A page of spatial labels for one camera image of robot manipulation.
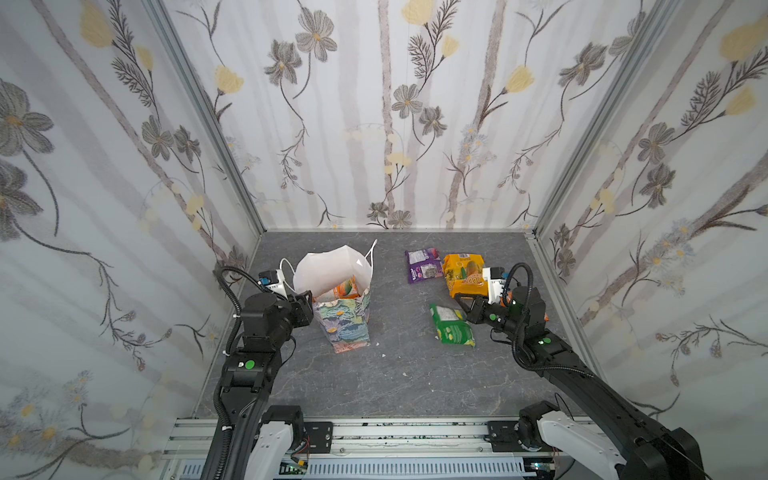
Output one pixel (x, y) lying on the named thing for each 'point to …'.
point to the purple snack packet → (425, 263)
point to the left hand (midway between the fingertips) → (299, 286)
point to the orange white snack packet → (347, 289)
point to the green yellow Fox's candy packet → (451, 325)
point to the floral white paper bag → (338, 281)
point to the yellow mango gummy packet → (465, 274)
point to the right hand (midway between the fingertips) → (453, 293)
